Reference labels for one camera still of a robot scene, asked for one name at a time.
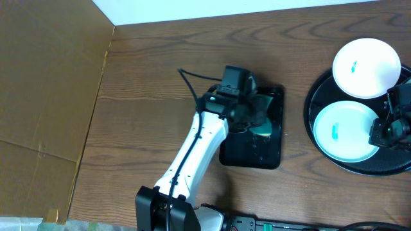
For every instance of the white plate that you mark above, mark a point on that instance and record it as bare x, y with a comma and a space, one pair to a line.
342, 131
366, 68

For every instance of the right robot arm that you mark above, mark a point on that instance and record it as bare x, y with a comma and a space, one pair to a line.
394, 133

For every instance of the black rectangular tray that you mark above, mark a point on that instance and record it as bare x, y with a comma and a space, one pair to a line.
245, 149

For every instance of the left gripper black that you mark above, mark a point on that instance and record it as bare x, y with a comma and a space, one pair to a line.
253, 107

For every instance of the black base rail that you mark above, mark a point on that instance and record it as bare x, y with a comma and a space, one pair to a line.
243, 223

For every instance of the green yellow sponge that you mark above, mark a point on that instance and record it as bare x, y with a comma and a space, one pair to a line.
265, 128

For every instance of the black round tray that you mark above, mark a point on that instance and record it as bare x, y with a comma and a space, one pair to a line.
325, 92

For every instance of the brown cardboard panel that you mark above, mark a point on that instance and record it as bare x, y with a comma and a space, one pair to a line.
52, 59

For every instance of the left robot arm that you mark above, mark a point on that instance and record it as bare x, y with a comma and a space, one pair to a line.
230, 106

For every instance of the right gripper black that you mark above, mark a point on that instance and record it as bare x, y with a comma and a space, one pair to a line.
377, 134

